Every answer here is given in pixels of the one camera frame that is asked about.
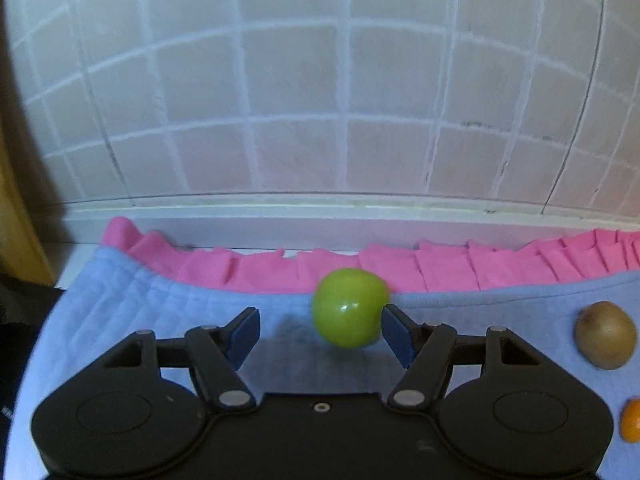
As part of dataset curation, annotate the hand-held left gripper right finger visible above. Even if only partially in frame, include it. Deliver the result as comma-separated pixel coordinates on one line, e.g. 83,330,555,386
381,305,544,411

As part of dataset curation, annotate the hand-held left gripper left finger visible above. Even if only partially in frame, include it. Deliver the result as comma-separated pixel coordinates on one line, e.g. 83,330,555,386
101,306,262,411

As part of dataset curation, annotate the green apple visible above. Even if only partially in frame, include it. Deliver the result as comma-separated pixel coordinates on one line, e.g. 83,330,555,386
311,268,392,348

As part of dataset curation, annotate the small orange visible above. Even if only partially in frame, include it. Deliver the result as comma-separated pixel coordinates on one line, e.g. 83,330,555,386
620,397,640,444

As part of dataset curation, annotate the blue quilted mat pink frill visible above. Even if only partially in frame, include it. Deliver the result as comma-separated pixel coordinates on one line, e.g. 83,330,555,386
0,216,640,480

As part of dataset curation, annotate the small brown kiwi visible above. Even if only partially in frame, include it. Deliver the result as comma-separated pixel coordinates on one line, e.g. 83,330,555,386
574,301,638,371

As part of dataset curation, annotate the wooden cabinet side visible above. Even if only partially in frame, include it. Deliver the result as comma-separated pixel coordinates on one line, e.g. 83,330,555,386
0,125,57,287

